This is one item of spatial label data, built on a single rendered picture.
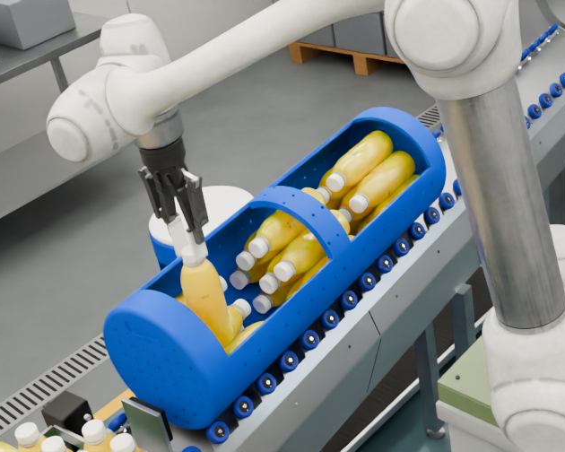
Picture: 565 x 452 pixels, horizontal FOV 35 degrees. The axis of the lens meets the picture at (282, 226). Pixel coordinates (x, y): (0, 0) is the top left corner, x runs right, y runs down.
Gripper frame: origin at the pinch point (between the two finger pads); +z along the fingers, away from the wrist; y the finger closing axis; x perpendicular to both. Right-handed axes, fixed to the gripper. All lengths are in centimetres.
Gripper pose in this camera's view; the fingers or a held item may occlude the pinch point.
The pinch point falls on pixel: (187, 240)
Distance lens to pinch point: 162.6
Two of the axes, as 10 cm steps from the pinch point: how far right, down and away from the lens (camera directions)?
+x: -5.9, 5.1, -6.2
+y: -7.8, -1.8, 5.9
